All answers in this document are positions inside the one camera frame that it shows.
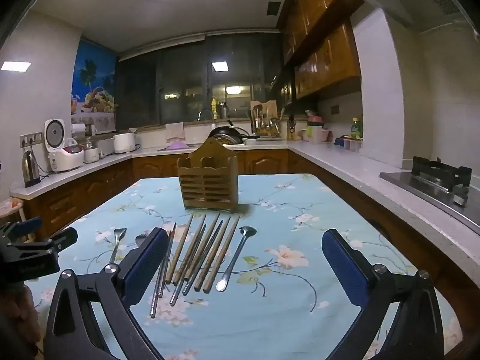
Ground white kitchen countertop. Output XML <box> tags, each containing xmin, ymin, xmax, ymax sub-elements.
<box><xmin>10</xmin><ymin>137</ymin><xmax>480</xmax><ymax>271</ymax></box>

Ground pink green stacked cups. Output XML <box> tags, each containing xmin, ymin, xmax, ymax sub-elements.
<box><xmin>305</xmin><ymin>110</ymin><xmax>331</xmax><ymax>144</ymax></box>

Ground wooden utensil holder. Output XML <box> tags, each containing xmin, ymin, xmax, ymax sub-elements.
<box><xmin>176</xmin><ymin>137</ymin><xmax>239</xmax><ymax>212</ymax></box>

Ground white round appliance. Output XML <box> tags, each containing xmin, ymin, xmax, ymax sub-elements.
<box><xmin>113</xmin><ymin>132</ymin><xmax>136</xmax><ymax>154</ymax></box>

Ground hanging dish cloth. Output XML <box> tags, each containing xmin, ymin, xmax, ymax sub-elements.
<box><xmin>166</xmin><ymin>122</ymin><xmax>185</xmax><ymax>142</ymax></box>

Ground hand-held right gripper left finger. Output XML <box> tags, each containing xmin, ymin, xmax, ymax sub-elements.
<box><xmin>44</xmin><ymin>227</ymin><xmax>169</xmax><ymax>360</ymax></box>

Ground white pink rice cooker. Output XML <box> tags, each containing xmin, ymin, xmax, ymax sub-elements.
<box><xmin>44</xmin><ymin>119</ymin><xmax>85</xmax><ymax>174</ymax></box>

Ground beach fruit wall poster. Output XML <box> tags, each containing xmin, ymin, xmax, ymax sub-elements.
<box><xmin>71</xmin><ymin>39</ymin><xmax>118</xmax><ymax>115</ymax></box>

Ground wooden cutting boards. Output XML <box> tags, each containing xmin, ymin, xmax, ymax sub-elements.
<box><xmin>250</xmin><ymin>99</ymin><xmax>278</xmax><ymax>121</ymax></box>

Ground blue floral tablecloth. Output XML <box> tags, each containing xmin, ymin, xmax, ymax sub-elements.
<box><xmin>28</xmin><ymin>173</ymin><xmax>462</xmax><ymax>360</ymax></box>

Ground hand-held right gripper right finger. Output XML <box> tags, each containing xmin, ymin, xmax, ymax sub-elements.
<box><xmin>321</xmin><ymin>228</ymin><xmax>445</xmax><ymax>360</ymax></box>

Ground long metal spoon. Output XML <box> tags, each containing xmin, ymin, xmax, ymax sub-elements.
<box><xmin>215</xmin><ymin>226</ymin><xmax>257</xmax><ymax>292</ymax></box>

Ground kitchen utensil drying rack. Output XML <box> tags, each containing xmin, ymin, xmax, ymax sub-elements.
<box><xmin>247</xmin><ymin>109</ymin><xmax>282</xmax><ymax>137</ymax></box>

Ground steel gas stove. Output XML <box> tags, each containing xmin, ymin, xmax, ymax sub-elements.
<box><xmin>379</xmin><ymin>155</ymin><xmax>480</xmax><ymax>235</ymax></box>

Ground row of small containers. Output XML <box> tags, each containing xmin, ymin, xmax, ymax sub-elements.
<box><xmin>334</xmin><ymin>135</ymin><xmax>364</xmax><ymax>154</ymax></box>

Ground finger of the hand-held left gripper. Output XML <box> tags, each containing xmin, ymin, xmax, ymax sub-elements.
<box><xmin>7</xmin><ymin>227</ymin><xmax>79</xmax><ymax>257</ymax></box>
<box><xmin>0</xmin><ymin>217</ymin><xmax>43</xmax><ymax>246</ymax></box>

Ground wooden chopstick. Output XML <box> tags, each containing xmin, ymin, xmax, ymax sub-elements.
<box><xmin>165</xmin><ymin>214</ymin><xmax>195</xmax><ymax>285</ymax></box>
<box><xmin>174</xmin><ymin>214</ymin><xmax>208</xmax><ymax>285</ymax></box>
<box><xmin>203</xmin><ymin>216</ymin><xmax>241</xmax><ymax>294</ymax></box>
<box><xmin>184</xmin><ymin>213</ymin><xmax>221</xmax><ymax>283</ymax></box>
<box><xmin>193</xmin><ymin>216</ymin><xmax>231</xmax><ymax>292</ymax></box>

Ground small metal spoon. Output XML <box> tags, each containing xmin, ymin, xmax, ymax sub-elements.
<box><xmin>108</xmin><ymin>227</ymin><xmax>127</xmax><ymax>265</ymax></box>

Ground wooden upper cabinets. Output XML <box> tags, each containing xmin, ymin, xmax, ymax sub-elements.
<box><xmin>277</xmin><ymin>0</ymin><xmax>362</xmax><ymax>102</ymax></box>

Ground dark metal chopstick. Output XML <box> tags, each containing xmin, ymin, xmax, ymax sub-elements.
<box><xmin>170</xmin><ymin>224</ymin><xmax>207</xmax><ymax>306</ymax></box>
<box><xmin>182</xmin><ymin>220</ymin><xmax>223</xmax><ymax>296</ymax></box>

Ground black wok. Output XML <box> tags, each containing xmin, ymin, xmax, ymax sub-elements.
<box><xmin>208</xmin><ymin>125</ymin><xmax>250</xmax><ymax>146</ymax></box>

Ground wooden stool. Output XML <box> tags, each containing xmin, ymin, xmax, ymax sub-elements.
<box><xmin>0</xmin><ymin>197</ymin><xmax>25</xmax><ymax>235</ymax></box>

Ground steel electric kettle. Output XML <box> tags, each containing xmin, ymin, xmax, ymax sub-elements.
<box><xmin>21</xmin><ymin>150</ymin><xmax>41</xmax><ymax>188</ymax></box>

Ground person's left hand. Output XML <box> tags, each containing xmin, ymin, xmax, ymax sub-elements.
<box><xmin>0</xmin><ymin>285</ymin><xmax>41</xmax><ymax>360</ymax></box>

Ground wall socket strip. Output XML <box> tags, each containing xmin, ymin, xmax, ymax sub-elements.
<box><xmin>19</xmin><ymin>131</ymin><xmax>44</xmax><ymax>147</ymax></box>

